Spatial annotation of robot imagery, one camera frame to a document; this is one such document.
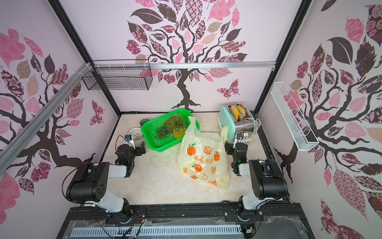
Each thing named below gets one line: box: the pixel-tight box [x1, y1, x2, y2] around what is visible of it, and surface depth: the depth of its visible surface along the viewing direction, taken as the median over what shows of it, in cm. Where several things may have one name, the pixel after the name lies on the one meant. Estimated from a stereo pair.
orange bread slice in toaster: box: [237, 104, 247, 119], surface depth 97 cm
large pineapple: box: [171, 112, 187, 140], surface depth 93 cm
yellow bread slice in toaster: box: [230, 105, 240, 121], surface depth 96 cm
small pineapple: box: [154, 126, 171, 140], surface depth 102 cm
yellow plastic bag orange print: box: [178, 116, 231, 190], surface depth 90 cm
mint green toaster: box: [217, 103, 256, 143], surface depth 96 cm
